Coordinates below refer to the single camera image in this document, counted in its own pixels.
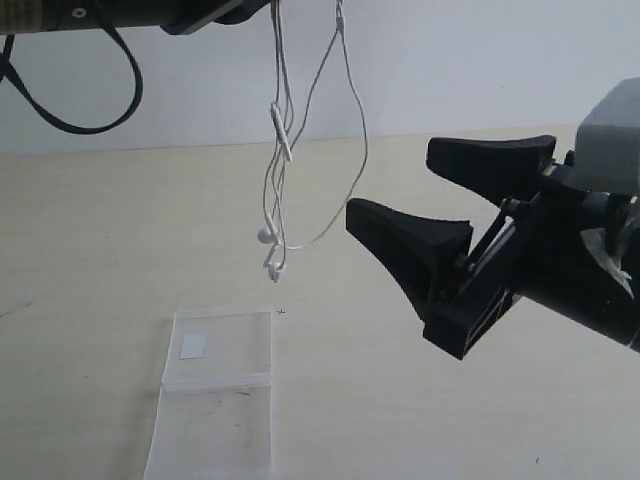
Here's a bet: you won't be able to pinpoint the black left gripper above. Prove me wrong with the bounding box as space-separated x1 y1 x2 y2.
161 0 270 35

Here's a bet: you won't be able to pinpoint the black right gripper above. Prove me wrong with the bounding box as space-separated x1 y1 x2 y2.
346 135 639 359

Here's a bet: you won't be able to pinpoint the white wired earphones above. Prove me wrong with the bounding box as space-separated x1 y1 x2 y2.
256 1 370 284

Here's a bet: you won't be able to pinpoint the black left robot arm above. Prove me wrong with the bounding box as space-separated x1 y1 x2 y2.
1 0 269 36

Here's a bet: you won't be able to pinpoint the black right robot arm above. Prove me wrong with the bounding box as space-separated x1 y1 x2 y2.
346 135 639 359

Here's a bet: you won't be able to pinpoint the white label sticker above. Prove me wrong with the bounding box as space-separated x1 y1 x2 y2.
179 333 207 360

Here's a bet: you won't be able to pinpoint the clear plastic box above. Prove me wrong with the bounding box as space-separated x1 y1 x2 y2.
143 309 272 479

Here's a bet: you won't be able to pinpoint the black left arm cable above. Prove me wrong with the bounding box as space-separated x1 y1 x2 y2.
0 22 144 135

